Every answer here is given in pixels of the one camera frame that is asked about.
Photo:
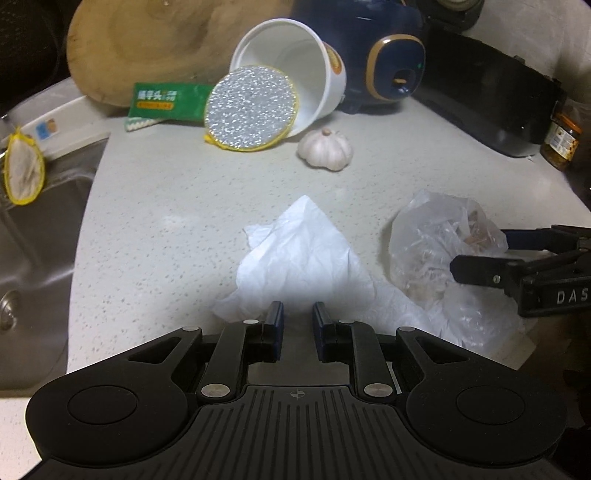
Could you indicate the green snack wrapper short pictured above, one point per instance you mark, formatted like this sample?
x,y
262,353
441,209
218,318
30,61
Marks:
x,y
154,103

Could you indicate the white paper instant-noodle cup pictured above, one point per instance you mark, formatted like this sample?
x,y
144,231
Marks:
x,y
315,68

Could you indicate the clear plastic bag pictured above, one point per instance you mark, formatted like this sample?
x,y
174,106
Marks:
x,y
426,236

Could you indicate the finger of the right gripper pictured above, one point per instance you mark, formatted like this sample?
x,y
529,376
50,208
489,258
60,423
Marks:
x,y
501,273
554,238

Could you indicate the white tissue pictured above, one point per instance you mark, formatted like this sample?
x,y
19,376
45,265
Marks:
x,y
301,259

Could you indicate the silver round scouring pad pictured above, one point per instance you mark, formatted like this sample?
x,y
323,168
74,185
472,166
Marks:
x,y
250,109

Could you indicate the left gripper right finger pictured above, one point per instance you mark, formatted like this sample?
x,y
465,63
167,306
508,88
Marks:
x,y
357,345

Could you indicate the garlic bulb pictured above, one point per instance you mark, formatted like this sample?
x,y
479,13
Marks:
x,y
326,149

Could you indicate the glass jar of sauce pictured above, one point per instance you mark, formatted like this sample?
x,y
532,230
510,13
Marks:
x,y
563,137

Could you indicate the stainless steel sink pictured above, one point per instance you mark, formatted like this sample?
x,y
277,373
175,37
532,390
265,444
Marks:
x,y
38,248

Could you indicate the black open rice cooker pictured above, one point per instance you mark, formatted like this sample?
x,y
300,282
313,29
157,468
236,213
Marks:
x,y
496,98

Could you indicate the round wooden cutting board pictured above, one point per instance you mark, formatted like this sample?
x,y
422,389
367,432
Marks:
x,y
113,45

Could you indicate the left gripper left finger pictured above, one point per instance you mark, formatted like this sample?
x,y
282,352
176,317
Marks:
x,y
228,355

